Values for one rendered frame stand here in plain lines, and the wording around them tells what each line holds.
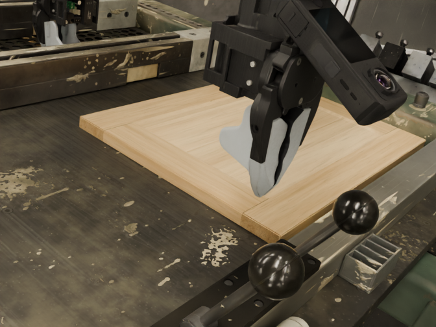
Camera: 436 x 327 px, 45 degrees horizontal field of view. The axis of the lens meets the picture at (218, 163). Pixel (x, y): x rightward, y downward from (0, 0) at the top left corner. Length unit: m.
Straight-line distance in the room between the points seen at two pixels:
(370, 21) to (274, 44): 1.51
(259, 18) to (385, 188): 0.37
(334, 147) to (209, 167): 0.25
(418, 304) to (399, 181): 0.17
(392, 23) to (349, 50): 1.50
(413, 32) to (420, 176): 1.10
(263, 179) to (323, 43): 0.14
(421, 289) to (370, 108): 0.39
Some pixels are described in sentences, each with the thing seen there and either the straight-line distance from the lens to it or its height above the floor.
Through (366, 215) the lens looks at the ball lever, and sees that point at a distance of 0.44.
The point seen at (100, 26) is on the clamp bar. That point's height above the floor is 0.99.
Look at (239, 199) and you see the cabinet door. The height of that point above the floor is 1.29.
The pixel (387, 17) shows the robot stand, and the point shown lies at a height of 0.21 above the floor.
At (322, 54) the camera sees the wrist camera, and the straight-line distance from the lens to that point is 0.41.
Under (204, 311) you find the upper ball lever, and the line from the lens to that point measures 0.44.
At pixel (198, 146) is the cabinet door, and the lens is 0.78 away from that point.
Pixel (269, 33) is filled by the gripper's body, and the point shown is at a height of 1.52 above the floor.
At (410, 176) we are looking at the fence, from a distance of 0.81.
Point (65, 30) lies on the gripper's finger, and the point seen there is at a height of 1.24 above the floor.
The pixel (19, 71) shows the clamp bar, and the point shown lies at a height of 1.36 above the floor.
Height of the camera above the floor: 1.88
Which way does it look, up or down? 60 degrees down
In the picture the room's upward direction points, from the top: 64 degrees counter-clockwise
